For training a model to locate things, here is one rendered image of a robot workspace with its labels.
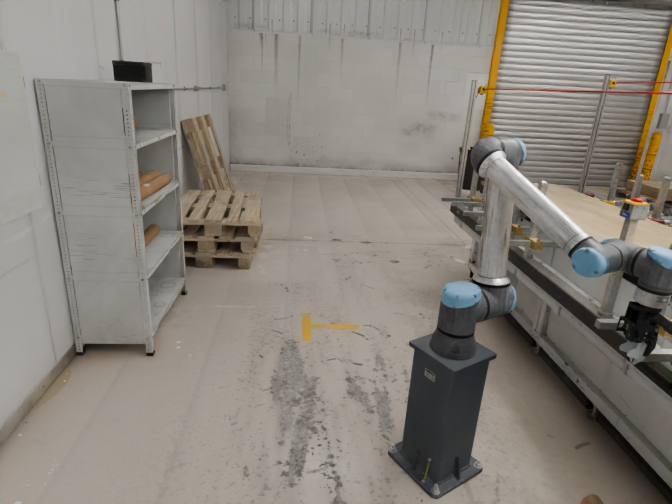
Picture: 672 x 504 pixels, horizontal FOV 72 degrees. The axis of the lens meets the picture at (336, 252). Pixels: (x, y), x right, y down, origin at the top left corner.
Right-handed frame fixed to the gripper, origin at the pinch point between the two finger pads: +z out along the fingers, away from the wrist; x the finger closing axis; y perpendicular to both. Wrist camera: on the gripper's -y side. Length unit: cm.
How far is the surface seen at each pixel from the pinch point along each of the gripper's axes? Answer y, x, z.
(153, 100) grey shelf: 210, -217, -56
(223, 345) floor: 152, -141, 87
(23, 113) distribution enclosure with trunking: 216, -74, -55
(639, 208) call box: -27, -52, -38
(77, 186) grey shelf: 225, -128, -14
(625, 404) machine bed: -53, -55, 59
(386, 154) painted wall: -57, -766, 39
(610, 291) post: -27, -53, -1
